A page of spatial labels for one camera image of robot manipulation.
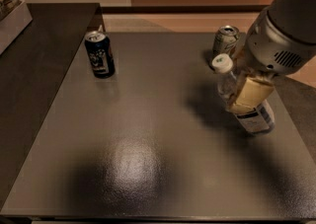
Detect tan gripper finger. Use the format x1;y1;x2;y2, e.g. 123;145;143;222
232;47;247;74

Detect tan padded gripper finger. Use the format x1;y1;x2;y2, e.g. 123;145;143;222
227;75;275;113

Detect clear plastic tea bottle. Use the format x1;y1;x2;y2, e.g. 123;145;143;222
211;53;276;134

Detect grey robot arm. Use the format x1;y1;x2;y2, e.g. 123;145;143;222
227;0;316;113

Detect white green soda can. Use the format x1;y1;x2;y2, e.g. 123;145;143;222
212;25;240;56

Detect dark blue soda can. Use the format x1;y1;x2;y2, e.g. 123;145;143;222
84;31;116;78

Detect white box with items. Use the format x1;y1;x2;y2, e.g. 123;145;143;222
0;0;33;54

